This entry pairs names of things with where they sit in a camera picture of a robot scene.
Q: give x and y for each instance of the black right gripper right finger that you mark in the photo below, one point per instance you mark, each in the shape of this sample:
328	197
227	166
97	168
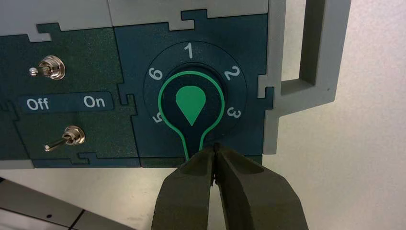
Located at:
253	200

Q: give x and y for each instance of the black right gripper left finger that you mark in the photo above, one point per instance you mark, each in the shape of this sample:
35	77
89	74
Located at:
185	196

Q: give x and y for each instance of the dark knob with green pointer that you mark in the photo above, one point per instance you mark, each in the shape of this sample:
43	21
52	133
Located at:
190	104

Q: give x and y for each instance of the teal and grey control box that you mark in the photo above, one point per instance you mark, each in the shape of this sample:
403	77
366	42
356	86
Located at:
222	31

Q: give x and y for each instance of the metal toggle switch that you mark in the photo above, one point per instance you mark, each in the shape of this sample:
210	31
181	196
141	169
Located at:
73	136
52	67

